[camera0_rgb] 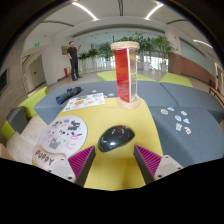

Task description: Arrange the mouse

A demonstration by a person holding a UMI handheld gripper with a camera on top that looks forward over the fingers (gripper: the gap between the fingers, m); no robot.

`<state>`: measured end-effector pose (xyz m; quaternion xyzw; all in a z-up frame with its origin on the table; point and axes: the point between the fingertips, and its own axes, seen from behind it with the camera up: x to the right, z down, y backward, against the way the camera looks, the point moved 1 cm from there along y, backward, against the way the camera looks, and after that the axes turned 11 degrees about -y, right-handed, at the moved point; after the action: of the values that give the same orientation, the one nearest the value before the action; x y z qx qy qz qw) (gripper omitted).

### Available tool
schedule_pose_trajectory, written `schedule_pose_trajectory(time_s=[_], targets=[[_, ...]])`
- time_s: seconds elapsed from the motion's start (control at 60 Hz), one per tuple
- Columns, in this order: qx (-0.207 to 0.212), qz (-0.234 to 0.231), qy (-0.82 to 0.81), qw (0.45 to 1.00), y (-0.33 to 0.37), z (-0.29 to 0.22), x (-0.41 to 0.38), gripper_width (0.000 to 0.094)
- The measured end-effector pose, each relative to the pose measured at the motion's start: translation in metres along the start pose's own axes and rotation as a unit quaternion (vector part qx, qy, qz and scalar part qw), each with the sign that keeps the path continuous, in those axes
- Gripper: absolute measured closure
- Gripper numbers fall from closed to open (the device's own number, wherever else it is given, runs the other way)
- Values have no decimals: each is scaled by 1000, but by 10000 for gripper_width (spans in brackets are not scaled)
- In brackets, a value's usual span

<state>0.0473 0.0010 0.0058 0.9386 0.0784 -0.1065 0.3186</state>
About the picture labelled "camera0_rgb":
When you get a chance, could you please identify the person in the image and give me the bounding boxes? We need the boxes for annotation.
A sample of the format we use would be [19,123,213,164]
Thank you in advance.
[66,40,83,82]

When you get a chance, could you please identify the white door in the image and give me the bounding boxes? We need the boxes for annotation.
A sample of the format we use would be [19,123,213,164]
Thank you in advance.
[28,59,46,90]

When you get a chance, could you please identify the red panel column rope ends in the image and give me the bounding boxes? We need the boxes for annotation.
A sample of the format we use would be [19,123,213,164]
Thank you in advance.
[109,40,142,110]

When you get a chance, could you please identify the lime green upholstered bench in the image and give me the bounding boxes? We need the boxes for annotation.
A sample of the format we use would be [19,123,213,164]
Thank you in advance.
[96,69,157,83]
[159,72,194,88]

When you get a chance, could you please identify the beige chair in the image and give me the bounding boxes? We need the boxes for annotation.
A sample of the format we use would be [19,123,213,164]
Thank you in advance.
[0,143,16,162]

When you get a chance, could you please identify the white sticker sheet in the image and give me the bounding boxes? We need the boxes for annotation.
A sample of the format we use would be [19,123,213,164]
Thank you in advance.
[62,92,106,113]

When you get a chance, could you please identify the folded dark blue umbrella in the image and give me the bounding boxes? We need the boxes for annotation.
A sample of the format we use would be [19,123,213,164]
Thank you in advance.
[55,86,83,106]

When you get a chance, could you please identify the black computer mouse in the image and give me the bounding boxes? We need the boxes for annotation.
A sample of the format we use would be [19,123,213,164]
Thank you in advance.
[97,124,136,153]

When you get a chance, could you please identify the black wall screen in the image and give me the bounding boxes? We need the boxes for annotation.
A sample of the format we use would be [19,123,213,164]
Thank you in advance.
[0,68,8,96]

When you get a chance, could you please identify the round white cartoon mouse pad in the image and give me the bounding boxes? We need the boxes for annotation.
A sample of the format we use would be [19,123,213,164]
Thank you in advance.
[32,115,89,170]

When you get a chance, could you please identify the grey upholstered stool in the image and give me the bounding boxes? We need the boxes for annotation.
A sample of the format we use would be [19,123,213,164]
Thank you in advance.
[5,106,29,135]

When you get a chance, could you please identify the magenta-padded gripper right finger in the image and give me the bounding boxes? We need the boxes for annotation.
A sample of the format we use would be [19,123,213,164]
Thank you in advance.
[133,144,184,185]

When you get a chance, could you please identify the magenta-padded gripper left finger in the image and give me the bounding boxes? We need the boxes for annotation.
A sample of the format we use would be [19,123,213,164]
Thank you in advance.
[46,145,97,188]

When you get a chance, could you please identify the lime green sofa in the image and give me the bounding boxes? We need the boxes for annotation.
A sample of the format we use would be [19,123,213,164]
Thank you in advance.
[0,85,49,140]

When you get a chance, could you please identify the ceiling strip lights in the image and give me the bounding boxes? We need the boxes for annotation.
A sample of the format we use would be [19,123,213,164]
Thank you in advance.
[71,1,214,49]

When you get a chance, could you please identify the row of potted green plants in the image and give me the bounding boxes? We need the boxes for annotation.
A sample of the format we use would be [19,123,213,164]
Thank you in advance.
[77,32,174,73]

